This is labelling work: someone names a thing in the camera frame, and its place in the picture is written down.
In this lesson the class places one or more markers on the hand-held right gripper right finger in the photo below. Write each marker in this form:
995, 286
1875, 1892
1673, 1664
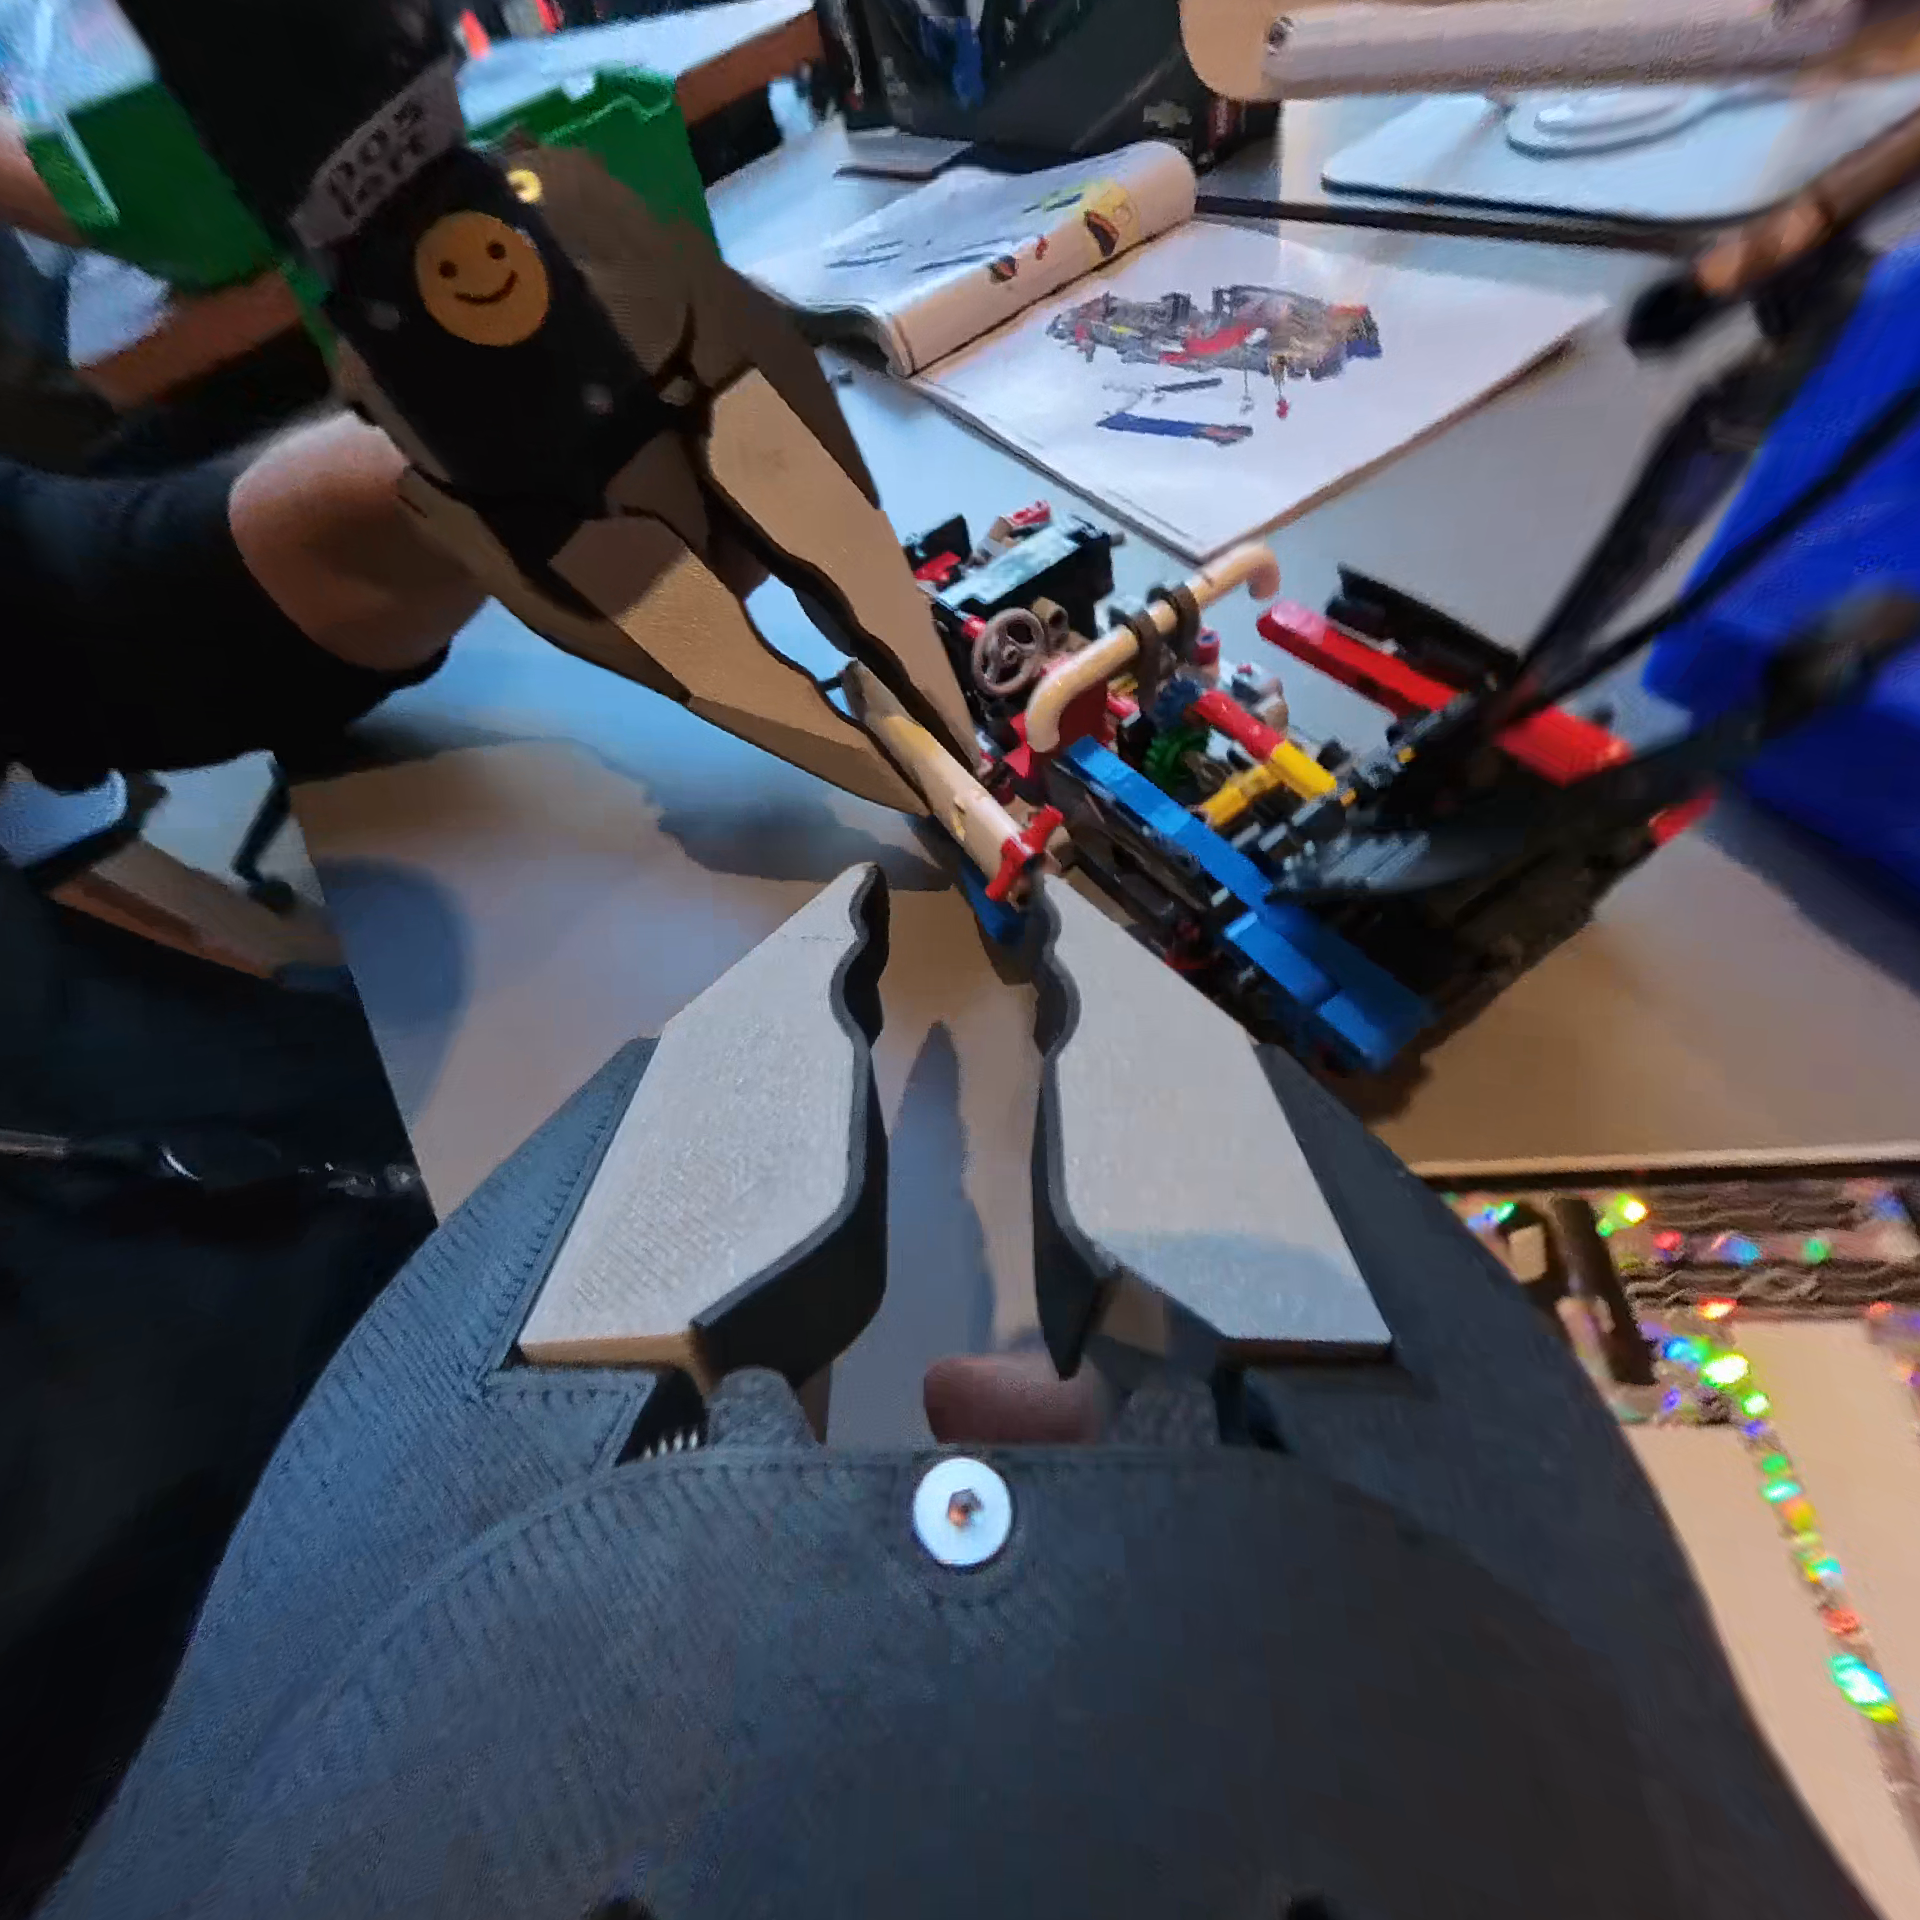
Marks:
1199, 1168

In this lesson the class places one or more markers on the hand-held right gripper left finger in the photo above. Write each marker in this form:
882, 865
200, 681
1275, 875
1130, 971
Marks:
721, 1168

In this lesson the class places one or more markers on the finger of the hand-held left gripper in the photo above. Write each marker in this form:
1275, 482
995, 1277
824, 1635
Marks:
814, 510
721, 648

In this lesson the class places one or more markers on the white blue brick panel assembly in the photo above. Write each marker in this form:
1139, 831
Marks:
937, 769

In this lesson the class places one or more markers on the toy brick vehicle model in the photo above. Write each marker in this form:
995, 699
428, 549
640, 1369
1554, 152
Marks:
1158, 811

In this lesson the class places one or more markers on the person's left forearm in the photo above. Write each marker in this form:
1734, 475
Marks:
119, 627

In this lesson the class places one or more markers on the person's right hand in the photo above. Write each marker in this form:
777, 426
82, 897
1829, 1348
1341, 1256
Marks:
1021, 1403

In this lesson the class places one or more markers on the green plastic bin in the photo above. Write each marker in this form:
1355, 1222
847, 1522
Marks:
147, 192

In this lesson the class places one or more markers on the black cardboard box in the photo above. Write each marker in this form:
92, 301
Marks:
1050, 89

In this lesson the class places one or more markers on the black office chair base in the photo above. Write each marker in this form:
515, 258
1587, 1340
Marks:
266, 840

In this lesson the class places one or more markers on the open instruction booklet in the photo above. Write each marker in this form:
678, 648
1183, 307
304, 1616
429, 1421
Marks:
1349, 424

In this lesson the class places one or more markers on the holographic sticker sheet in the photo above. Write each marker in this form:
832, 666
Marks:
1767, 1425

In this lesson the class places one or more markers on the blue plastic bin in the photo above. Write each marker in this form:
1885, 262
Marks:
1844, 722

